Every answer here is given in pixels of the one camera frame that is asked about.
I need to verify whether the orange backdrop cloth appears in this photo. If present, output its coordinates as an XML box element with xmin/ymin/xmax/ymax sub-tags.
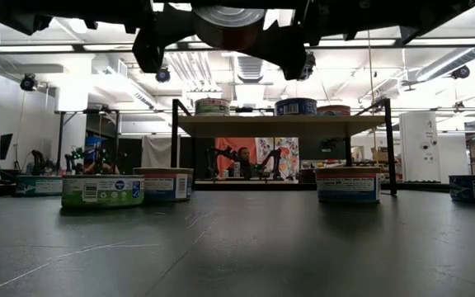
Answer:
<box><xmin>214</xmin><ymin>137</ymin><xmax>259</xmax><ymax>179</ymax></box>

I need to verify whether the black ceiling camera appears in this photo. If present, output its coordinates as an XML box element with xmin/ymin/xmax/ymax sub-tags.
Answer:
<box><xmin>154</xmin><ymin>68</ymin><xmax>172</xmax><ymax>84</ymax></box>
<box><xmin>19</xmin><ymin>73</ymin><xmax>39</xmax><ymax>92</ymax></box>
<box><xmin>303</xmin><ymin>51</ymin><xmax>317</xmax><ymax>82</ymax></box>
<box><xmin>450</xmin><ymin>64</ymin><xmax>472</xmax><ymax>81</ymax></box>

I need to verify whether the red label tuna can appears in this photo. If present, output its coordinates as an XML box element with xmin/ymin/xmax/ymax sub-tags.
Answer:
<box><xmin>191</xmin><ymin>2</ymin><xmax>268</xmax><ymax>53</ymax></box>

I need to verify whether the dark blue barcode can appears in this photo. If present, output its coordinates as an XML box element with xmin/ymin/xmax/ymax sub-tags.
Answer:
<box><xmin>274</xmin><ymin>97</ymin><xmax>318</xmax><ymax>117</ymax></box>

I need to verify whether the Wild Planet blue can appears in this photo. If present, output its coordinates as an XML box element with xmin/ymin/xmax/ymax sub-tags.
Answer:
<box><xmin>316</xmin><ymin>104</ymin><xmax>352</xmax><ymax>117</ymax></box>

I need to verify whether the black monitor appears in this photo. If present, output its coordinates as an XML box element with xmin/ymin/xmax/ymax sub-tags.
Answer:
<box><xmin>0</xmin><ymin>132</ymin><xmax>15</xmax><ymax>162</ymax></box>

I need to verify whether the gold lid red blue can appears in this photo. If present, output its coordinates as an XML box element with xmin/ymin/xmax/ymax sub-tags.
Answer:
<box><xmin>140</xmin><ymin>167</ymin><xmax>195</xmax><ymax>203</ymax></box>
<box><xmin>314</xmin><ymin>166</ymin><xmax>382</xmax><ymax>204</ymax></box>

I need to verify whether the person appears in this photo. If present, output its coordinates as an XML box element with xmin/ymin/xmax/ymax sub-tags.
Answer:
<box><xmin>81</xmin><ymin>158</ymin><xmax>120</xmax><ymax>177</ymax></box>
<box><xmin>236</xmin><ymin>147</ymin><xmax>255</xmax><ymax>179</ymax></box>

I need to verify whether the black overhead frame beam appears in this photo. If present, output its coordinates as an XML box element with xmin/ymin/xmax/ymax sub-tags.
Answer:
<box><xmin>0</xmin><ymin>37</ymin><xmax>475</xmax><ymax>54</ymax></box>

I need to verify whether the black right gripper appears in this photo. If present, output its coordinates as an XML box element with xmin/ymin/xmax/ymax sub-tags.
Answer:
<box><xmin>261</xmin><ymin>0</ymin><xmax>475</xmax><ymax>80</ymax></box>

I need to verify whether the dark blue fish can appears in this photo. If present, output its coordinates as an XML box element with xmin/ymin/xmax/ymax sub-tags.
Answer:
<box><xmin>448</xmin><ymin>175</ymin><xmax>475</xmax><ymax>203</ymax></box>

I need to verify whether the green Bumble Bee tuna can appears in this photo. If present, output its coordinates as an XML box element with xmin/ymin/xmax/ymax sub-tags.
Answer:
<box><xmin>61</xmin><ymin>174</ymin><xmax>145</xmax><ymax>209</ymax></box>
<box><xmin>194</xmin><ymin>97</ymin><xmax>232</xmax><ymax>117</ymax></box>

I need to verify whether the white ceiling air duct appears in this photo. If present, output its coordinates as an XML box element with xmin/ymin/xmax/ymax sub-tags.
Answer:
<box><xmin>237</xmin><ymin>53</ymin><xmax>266</xmax><ymax>83</ymax></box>

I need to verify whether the colourful floral poster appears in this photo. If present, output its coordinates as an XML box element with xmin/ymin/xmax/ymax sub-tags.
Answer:
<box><xmin>256</xmin><ymin>137</ymin><xmax>300</xmax><ymax>181</ymax></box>

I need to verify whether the white hanging cloth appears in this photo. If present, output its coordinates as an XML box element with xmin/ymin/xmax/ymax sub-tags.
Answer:
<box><xmin>141</xmin><ymin>135</ymin><xmax>174</xmax><ymax>169</ymax></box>

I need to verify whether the blue storage bin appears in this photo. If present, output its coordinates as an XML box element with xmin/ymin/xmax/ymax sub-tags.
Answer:
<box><xmin>84</xmin><ymin>135</ymin><xmax>107</xmax><ymax>152</ymax></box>

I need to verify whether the teal label fish can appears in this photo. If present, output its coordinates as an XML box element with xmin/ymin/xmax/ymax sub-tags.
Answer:
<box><xmin>15</xmin><ymin>175</ymin><xmax>64</xmax><ymax>197</ymax></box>

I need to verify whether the wooden shelf with black frame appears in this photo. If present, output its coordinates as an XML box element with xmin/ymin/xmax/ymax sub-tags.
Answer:
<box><xmin>171</xmin><ymin>97</ymin><xmax>398</xmax><ymax>197</ymax></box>

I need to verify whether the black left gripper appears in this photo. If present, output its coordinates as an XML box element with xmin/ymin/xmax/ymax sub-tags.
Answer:
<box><xmin>51</xmin><ymin>0</ymin><xmax>197</xmax><ymax>74</ymax></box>

